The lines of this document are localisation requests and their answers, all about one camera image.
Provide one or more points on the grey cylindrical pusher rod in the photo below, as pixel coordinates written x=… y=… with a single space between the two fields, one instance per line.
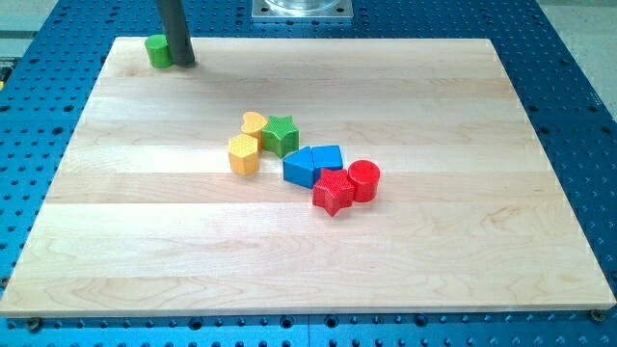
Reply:
x=175 y=26

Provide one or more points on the blue triangle block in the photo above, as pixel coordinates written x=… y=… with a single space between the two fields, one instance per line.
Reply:
x=298 y=168

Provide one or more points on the green cylinder block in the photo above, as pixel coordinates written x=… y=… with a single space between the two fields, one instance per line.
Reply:
x=158 y=51

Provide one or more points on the blue cube block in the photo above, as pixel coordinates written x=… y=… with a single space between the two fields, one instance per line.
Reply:
x=326 y=157

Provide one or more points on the yellow heart block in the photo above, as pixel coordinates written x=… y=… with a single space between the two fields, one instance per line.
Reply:
x=253 y=125

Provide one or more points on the blue perforated metal table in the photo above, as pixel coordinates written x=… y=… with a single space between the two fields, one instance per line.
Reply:
x=560 y=55

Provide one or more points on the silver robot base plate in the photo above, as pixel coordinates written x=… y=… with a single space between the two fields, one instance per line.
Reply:
x=301 y=9

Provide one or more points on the red cylinder block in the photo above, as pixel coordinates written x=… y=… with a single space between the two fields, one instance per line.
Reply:
x=364 y=176

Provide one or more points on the green star block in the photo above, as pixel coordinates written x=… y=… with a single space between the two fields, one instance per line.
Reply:
x=280 y=136

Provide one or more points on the red star block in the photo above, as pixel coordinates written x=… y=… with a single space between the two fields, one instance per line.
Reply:
x=333 y=191

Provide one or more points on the yellow hexagon block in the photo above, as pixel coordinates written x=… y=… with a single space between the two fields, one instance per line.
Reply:
x=243 y=154

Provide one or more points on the light wooden board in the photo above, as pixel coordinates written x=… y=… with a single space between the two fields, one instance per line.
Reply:
x=145 y=218

